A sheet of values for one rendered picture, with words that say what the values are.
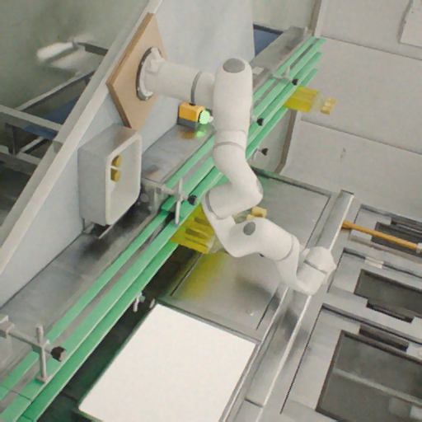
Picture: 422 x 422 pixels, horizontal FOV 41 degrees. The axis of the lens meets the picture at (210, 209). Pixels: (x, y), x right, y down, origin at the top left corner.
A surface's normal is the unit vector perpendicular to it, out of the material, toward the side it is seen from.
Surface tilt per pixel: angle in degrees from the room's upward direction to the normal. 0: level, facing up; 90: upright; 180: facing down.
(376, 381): 90
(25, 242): 0
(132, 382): 90
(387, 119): 90
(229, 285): 90
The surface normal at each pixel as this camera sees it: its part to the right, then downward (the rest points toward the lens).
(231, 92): -0.03, -0.53
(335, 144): -0.40, 0.50
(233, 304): 0.12, -0.81
